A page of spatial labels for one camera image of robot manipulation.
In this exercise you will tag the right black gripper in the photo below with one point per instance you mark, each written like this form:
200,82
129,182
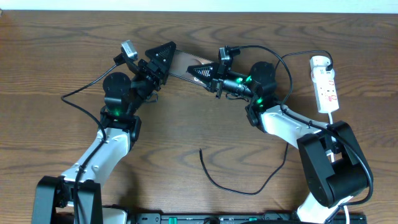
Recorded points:
217,79

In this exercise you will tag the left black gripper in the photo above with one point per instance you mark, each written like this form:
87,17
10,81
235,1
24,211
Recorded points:
150,68

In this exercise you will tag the bronze Galaxy smartphone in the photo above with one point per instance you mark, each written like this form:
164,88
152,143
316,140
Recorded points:
181,61

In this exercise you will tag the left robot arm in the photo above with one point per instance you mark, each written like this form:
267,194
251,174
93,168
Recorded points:
75,195

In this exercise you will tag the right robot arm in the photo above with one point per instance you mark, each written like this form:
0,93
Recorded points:
333,163

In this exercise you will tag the white charger adapter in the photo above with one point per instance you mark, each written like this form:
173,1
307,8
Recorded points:
319,61

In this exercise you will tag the white power strip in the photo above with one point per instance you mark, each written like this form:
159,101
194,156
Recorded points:
325,89

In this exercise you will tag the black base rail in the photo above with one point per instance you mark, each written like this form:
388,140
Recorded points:
215,218

